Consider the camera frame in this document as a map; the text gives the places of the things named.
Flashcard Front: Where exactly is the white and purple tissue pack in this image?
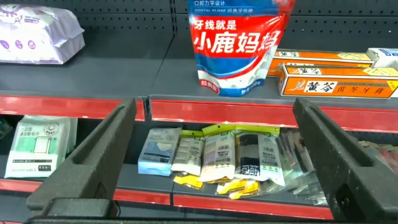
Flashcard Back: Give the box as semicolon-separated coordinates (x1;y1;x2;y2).
0;3;86;65

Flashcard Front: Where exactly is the yellow flat packet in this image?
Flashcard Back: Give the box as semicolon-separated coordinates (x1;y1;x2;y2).
173;174;205;190
216;179;261;200

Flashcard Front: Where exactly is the white and blue small box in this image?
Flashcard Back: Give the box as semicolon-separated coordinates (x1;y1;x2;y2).
366;47;398;70

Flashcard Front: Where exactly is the red and blue standing pouch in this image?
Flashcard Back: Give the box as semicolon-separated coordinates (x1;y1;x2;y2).
187;0;296;98

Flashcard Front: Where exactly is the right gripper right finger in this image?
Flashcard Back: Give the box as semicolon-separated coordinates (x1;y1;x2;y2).
292;98;398;222

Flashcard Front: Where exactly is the clear and red packet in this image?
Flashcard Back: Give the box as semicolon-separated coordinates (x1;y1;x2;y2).
358;139;398;175

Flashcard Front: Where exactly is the light blue underwear pack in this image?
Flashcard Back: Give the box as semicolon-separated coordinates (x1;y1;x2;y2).
137;127;182;177

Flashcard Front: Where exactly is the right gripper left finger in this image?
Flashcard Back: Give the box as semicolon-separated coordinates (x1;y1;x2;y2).
26;97;138;211

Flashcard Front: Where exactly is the green-topped dark sock pack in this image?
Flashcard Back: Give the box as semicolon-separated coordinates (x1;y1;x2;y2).
233;124;286;187

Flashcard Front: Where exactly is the clear plastic packet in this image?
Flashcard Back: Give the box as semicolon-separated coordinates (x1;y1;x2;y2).
267;129;328;206

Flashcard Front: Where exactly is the orange toothpaste box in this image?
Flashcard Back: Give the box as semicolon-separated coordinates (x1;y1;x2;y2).
277;65;398;100
267;49;376;78

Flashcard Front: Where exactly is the white and green towel pack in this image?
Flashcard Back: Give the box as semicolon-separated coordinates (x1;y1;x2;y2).
4;115;78;179

